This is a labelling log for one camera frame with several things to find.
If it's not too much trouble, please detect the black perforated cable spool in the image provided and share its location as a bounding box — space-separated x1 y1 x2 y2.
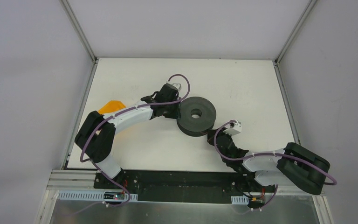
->
177 97 217 137

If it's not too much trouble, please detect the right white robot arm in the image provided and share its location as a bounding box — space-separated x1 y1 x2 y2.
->
207 128 337 195

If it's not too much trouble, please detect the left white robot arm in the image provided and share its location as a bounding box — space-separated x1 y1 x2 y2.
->
75 83 181 189

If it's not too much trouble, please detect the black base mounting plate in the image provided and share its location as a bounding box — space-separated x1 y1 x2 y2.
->
92 168 278 205

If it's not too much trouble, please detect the yellow plastic bin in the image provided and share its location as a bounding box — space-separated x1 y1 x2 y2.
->
97 100 126 114

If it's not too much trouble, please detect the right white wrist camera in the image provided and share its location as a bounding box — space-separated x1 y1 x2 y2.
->
223 120 242 136

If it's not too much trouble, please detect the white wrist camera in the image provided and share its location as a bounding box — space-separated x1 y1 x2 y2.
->
166 81 182 91
223 120 242 136

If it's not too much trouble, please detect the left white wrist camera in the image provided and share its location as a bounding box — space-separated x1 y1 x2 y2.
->
166 81 182 91

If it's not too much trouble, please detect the right white cable duct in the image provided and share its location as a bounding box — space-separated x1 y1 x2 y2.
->
231 195 249 205

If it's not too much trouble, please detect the white cable duct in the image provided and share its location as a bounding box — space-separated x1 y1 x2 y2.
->
57 190 138 203
231 195 249 205

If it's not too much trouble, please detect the left white cable duct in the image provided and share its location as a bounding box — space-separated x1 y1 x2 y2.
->
57 190 138 203

